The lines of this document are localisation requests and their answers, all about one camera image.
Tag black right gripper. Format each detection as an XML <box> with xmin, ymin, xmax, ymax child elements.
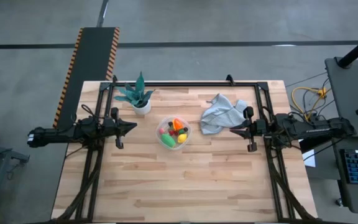
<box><xmin>229</xmin><ymin>106</ymin><xmax>272</xmax><ymax>153</ymax></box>

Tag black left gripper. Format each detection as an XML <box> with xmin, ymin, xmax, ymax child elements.
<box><xmin>102</xmin><ymin>106</ymin><xmax>138</xmax><ymax>150</ymax></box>

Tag green toy corn cob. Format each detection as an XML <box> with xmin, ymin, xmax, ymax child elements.
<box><xmin>160</xmin><ymin>133</ymin><xmax>177</xmax><ymax>149</ymax></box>

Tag orange toy carrot green top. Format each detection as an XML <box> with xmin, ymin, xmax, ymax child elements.
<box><xmin>172</xmin><ymin>118</ymin><xmax>185</xmax><ymax>132</ymax></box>

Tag clear plastic tupperware container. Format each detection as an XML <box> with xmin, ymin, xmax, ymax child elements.
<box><xmin>155</xmin><ymin>115</ymin><xmax>193</xmax><ymax>152</ymax></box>

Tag grey crumpled cloth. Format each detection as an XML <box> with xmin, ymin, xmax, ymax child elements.
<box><xmin>200</xmin><ymin>93</ymin><xmax>249</xmax><ymax>136</ymax></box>

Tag snake plant in white pot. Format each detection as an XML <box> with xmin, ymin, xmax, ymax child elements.
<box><xmin>114</xmin><ymin>71</ymin><xmax>156</xmax><ymax>116</ymax></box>

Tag black hazard-striped floor mat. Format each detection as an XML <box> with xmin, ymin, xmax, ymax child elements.
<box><xmin>53</xmin><ymin>27</ymin><xmax>121</xmax><ymax>130</ymax></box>

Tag white floor paper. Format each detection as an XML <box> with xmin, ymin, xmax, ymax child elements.
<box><xmin>301</xmin><ymin>148</ymin><xmax>317</xmax><ymax>168</ymax></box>

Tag grey side desk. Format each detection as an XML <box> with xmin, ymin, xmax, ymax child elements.
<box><xmin>324</xmin><ymin>57</ymin><xmax>358</xmax><ymax>139</ymax></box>

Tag grey laptop desk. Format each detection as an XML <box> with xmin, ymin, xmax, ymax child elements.
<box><xmin>331</xmin><ymin>136</ymin><xmax>358</xmax><ymax>216</ymax></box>

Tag black diagonal pole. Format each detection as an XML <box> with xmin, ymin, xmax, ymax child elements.
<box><xmin>336</xmin><ymin>29</ymin><xmax>358</xmax><ymax>68</ymax></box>

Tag yellow floor cable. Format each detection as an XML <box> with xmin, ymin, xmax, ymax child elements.
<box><xmin>291</xmin><ymin>86</ymin><xmax>331</xmax><ymax>122</ymax></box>

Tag black metal table frame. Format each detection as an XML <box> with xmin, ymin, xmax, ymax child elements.
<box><xmin>51</xmin><ymin>74</ymin><xmax>321</xmax><ymax>223</ymax></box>

